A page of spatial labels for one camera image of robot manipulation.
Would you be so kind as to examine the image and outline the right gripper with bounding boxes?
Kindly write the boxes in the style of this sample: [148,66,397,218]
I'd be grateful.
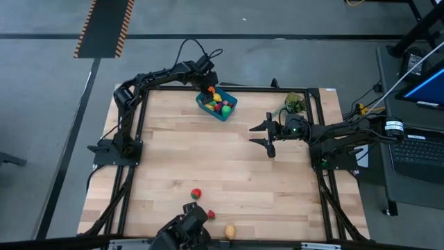
[248,112,286,159]

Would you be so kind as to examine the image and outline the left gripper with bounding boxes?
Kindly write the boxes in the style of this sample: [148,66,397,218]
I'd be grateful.
[190,69,219,106]

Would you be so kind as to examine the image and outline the blue plastic tupperware container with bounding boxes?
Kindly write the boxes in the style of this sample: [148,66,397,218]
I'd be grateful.
[195,86,239,122]

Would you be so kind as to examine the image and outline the potted artificial green plant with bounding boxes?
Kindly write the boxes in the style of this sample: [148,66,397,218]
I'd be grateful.
[277,92,308,116]

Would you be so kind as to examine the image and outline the yellow plug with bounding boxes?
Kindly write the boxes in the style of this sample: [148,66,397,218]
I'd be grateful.
[357,103,386,116]

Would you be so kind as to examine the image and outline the white paper sheet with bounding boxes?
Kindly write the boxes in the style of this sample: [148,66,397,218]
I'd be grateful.
[356,149,370,169]

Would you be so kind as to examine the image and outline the black mat orange striped edges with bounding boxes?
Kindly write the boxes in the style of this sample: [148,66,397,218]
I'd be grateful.
[73,0,135,59]

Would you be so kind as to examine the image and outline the white rod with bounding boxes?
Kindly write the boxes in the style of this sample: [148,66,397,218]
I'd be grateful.
[360,44,444,122]

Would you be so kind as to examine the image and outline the black power adapter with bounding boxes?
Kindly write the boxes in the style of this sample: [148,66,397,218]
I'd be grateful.
[399,47,430,80]

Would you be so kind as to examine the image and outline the black laptop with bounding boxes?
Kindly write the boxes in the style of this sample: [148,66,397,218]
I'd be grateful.
[388,133,444,185]

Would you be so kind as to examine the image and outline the monitor with blue screen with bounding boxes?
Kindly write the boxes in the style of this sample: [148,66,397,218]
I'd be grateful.
[395,59,444,111]

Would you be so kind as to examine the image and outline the black stand leg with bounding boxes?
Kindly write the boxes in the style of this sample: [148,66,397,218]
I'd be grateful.
[386,0,444,58]

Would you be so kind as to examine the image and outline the grey chair leg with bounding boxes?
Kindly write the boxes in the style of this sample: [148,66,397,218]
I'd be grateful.
[0,151,28,167]

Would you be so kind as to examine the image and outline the black overhead crossbeam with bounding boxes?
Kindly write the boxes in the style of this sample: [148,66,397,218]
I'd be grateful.
[0,234,444,250]

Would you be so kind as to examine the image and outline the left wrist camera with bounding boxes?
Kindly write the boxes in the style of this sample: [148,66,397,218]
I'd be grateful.
[194,53,216,74]

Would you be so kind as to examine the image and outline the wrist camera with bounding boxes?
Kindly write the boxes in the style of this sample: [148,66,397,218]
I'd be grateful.
[284,113,311,140]
[194,53,216,74]

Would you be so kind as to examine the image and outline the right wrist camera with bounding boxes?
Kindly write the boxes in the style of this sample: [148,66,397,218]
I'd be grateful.
[284,113,311,140]

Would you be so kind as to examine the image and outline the black aluminium table frame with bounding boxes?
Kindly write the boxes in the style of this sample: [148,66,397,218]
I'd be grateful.
[78,78,371,244]

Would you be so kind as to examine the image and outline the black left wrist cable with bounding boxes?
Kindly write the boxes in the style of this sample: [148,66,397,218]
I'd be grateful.
[173,37,223,69]

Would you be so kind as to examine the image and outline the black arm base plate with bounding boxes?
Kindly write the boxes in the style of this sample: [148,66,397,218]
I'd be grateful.
[308,142,360,172]
[87,137,144,167]

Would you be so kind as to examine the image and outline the silver bracket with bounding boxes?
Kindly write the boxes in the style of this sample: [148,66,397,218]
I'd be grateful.
[106,238,155,250]
[300,242,343,250]

